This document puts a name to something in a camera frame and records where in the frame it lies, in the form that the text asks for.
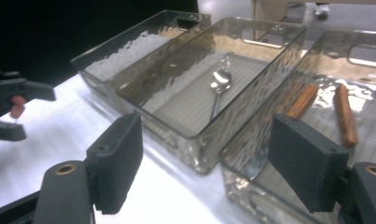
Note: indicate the white table mat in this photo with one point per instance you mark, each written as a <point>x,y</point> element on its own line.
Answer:
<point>52,133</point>

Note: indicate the silver metal spoon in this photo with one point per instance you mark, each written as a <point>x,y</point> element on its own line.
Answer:
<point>221,82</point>

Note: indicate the smoky clear plastic bin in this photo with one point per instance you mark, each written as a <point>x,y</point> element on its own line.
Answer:
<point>188,105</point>
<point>129,53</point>
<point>372,130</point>

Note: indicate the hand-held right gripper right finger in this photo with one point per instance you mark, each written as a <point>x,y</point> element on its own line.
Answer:
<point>307,161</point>

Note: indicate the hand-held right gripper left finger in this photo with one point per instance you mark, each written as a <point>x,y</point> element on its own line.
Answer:
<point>114,165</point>

